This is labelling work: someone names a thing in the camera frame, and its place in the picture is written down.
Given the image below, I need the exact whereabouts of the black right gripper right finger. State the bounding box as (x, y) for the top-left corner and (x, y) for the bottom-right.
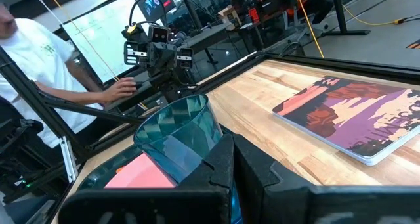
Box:
(234, 133), (420, 224)

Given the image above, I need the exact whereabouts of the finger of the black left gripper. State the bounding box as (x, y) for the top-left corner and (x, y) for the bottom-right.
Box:
(178, 47), (195, 70)
(123, 40), (140, 66)

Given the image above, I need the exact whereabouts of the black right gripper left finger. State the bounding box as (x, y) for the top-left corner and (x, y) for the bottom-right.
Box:
(58, 133), (236, 224)

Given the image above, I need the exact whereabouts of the pink round plate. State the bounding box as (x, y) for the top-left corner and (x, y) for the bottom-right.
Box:
(104, 151), (179, 190)

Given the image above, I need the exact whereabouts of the dark green tray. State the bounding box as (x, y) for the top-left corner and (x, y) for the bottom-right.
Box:
(76, 125), (236, 192)

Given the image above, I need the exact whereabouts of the person's hand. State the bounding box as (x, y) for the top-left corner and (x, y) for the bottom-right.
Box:
(102, 76), (138, 104)

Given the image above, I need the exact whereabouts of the bright computer monitor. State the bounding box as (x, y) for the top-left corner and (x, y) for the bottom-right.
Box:
(61, 0), (165, 85)

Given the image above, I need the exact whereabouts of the dark computer monitor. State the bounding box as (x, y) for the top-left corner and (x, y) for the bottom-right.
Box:
(127, 0), (177, 22)

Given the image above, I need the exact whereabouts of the cardboard box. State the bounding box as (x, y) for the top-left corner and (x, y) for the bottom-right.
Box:
(217, 5), (243, 32)

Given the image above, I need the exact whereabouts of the book with colourful landscape cover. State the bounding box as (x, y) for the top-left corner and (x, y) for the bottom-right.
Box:
(272, 75), (420, 167)

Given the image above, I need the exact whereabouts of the person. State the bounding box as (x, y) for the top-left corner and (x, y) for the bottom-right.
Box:
(0, 1), (138, 150)

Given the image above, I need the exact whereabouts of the black pole with base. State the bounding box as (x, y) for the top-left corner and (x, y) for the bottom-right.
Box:
(323, 0), (372, 37)

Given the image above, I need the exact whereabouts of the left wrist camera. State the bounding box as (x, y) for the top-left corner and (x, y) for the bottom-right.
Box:
(148, 24), (171, 45)

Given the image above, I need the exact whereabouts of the thin yellow cord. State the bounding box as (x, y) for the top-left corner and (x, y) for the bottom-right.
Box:
(43, 0), (121, 83)

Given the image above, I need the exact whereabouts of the silver metal bracket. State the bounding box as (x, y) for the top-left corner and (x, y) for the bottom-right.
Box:
(59, 136), (79, 184)

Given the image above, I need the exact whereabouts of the yellow cable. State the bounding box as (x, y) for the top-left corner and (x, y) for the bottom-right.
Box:
(342, 3), (420, 27)
(296, 0), (326, 59)

